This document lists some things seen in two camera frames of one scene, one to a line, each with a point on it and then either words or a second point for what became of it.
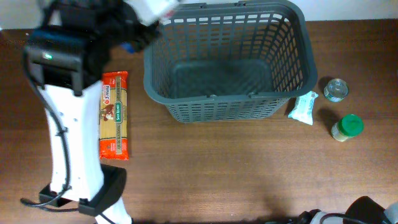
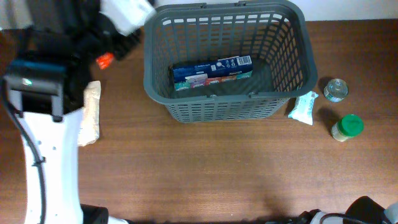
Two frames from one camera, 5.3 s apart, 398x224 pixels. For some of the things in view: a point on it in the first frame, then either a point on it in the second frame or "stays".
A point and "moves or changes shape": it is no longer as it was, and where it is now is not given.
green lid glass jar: x=349 y=126 stays
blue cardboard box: x=127 y=46 moves or changes shape
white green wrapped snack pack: x=303 y=111 stays
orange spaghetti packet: x=114 y=116 moves or changes shape
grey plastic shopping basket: x=229 y=61 stays
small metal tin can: x=336 y=90 stays
